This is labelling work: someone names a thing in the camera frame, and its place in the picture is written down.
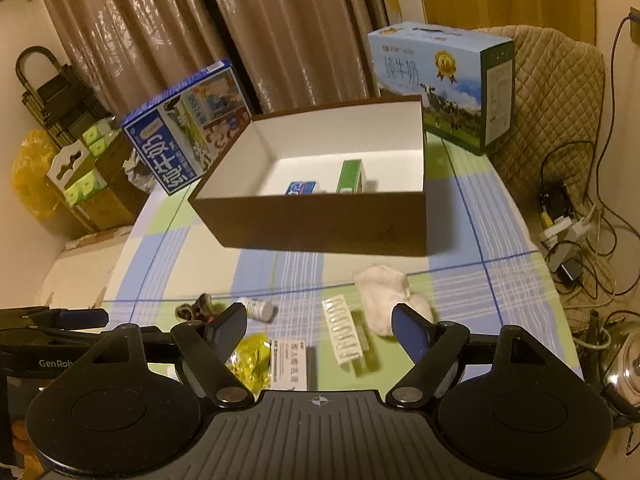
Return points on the brown cardboard box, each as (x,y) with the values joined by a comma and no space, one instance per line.
(310,220)

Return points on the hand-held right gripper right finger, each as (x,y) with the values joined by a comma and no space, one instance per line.
(407,331)

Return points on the brown patterned curtain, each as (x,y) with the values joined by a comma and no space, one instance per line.
(300,30)
(125,35)

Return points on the white sock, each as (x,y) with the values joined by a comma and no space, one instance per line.
(382,290)

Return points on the silver foil bag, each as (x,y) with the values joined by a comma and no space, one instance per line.
(137,175)

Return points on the stainless steel kettle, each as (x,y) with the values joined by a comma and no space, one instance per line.
(625,370)

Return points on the person's left hand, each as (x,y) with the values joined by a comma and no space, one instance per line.
(24,440)

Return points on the wall outlet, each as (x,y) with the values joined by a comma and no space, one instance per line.
(632,25)

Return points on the yellow plastic bag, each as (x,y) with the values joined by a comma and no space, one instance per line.
(30,180)

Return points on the white pill bottle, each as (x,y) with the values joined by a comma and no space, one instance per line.
(257,308)

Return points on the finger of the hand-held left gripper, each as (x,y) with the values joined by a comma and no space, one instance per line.
(82,318)

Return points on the checked tablecloth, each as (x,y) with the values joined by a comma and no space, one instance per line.
(460,240)

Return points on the green medicine box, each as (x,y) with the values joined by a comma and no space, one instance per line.
(350,175)

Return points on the brown cardboard carton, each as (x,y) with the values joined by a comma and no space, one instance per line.
(110,200)

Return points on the small blue box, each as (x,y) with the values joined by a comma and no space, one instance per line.
(301,188)

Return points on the black power adapter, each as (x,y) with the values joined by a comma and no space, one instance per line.
(556,200)

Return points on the grey power adapter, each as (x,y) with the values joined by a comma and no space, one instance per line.
(565,260)

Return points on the beige quilted chair cover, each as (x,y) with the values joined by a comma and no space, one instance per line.
(550,110)

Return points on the dark blue milk carton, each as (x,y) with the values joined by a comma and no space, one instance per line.
(165,145)

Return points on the white power strip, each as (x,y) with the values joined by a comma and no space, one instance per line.
(562,230)

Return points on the black folding cart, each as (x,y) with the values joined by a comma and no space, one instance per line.
(50,100)

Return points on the yellow snack packet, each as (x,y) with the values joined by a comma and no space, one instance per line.
(252,360)

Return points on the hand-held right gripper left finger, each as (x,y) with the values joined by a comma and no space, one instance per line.
(227,329)

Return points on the white medicine box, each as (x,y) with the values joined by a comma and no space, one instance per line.
(292,365)

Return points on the white flat board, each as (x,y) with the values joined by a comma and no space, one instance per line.
(80,275)

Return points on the light blue milk carton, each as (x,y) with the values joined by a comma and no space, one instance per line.
(425,65)

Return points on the green tissue pack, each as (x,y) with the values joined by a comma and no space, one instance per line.
(100,135)
(87,187)

